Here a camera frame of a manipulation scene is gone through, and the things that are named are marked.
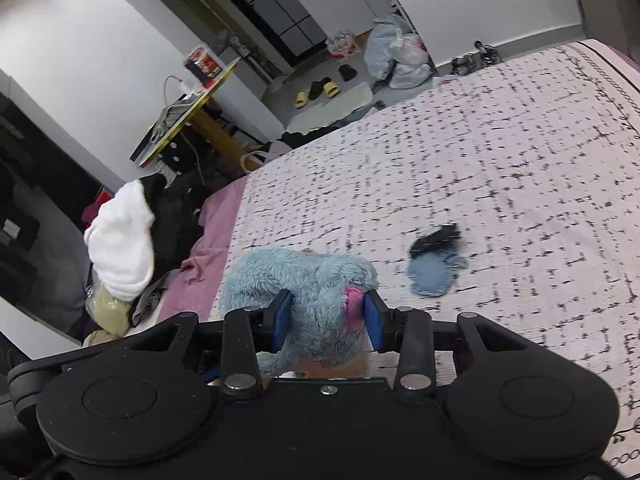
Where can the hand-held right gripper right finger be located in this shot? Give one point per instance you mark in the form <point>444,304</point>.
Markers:
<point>374,322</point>

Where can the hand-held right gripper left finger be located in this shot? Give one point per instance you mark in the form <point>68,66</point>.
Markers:
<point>280,320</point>

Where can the blue plush toy pink heart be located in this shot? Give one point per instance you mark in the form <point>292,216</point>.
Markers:
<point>310,280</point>

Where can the blue sock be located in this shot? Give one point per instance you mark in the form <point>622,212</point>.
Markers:
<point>432,275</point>

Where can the black sock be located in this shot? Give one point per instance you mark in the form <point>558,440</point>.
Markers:
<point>435,240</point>

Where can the pink bed sheet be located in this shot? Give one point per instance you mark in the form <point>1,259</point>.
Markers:
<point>215,240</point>

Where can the crumpled grey garment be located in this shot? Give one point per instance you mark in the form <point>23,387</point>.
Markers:
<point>150,300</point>

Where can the black clothes pile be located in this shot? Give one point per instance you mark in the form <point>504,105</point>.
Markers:
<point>172,225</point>

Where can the yellow green plush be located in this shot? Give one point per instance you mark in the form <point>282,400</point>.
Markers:
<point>107,310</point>

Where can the white fluffy blanket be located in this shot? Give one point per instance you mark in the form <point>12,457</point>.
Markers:
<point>122,245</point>

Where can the white black patterned bed sheet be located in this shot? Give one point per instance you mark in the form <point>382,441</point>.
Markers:
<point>500,160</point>

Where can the red cloth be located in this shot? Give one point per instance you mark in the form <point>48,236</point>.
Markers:
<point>95,210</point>

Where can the white floor mat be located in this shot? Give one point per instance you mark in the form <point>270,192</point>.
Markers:
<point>330,110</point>

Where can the yellow slipper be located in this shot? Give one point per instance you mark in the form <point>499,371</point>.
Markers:
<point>332,89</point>
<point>301,100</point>

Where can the grey cloth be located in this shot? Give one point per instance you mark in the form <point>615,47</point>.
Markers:
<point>170,120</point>

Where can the round white table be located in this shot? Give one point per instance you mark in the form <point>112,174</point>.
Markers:
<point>200,105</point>

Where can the black slipper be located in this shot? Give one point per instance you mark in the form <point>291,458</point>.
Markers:
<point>319,88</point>
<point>347,73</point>

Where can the small white plastic bag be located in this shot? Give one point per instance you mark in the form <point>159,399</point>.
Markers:
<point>410,76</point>

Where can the black cabinet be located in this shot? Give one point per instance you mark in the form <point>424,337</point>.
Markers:
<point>35,220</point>

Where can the red snack packet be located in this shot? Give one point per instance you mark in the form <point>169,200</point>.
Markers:
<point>202,62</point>

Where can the large grey plastic bag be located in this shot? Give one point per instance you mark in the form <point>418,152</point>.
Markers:
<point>382,50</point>

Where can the white plastic bag red contents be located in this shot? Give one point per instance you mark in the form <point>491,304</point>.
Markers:
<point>414,50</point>

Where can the pack of water bottles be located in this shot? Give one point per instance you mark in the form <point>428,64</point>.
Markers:
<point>342,46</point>

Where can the black sandals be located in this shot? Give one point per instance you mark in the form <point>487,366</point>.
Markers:
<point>475,56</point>

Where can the black grid door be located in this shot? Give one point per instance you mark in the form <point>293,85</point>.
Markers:
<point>280,5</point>

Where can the white cabinet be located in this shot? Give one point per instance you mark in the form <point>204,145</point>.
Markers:
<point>350,0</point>

